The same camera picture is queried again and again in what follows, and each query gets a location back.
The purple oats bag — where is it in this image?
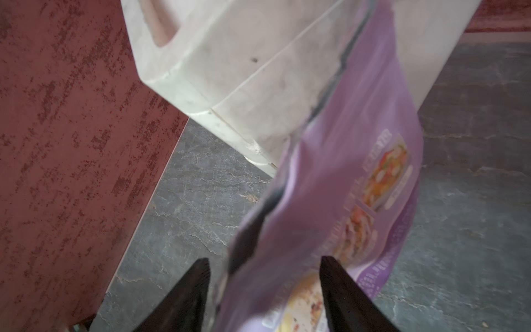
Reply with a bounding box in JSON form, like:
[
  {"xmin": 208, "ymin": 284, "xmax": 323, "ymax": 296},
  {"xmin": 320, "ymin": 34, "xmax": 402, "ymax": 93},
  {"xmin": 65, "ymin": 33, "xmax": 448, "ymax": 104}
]
[{"xmin": 211, "ymin": 1, "xmax": 423, "ymax": 331}]

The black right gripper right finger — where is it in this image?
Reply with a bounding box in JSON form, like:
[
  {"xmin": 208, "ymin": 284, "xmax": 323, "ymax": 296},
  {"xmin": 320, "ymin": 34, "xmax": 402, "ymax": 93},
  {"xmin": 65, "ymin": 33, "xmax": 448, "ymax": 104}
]
[{"xmin": 319, "ymin": 256, "xmax": 399, "ymax": 332}]

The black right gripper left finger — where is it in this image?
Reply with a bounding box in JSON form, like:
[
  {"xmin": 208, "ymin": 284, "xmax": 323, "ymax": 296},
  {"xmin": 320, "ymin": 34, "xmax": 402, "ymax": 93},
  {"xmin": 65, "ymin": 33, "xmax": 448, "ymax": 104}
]
[{"xmin": 134, "ymin": 258, "xmax": 211, "ymax": 332}]

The white three-drawer storage box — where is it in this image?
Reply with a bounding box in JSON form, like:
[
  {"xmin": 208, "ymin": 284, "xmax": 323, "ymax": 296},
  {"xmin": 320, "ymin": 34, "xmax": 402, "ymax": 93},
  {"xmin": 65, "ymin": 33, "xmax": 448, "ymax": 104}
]
[{"xmin": 119, "ymin": 0, "xmax": 482, "ymax": 178}]

